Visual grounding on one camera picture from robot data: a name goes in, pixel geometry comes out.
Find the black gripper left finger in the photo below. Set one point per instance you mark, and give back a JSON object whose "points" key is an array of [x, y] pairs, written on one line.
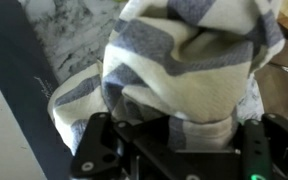
{"points": [[97, 146]]}

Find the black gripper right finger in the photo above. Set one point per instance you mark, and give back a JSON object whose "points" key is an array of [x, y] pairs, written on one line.
{"points": [[267, 150]]}

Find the striped cream grey towel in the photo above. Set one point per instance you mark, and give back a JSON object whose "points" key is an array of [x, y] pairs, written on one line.
{"points": [[190, 83]]}

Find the dark blue cardboard box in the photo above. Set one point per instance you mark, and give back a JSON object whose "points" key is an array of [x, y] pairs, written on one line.
{"points": [[14, 83]]}

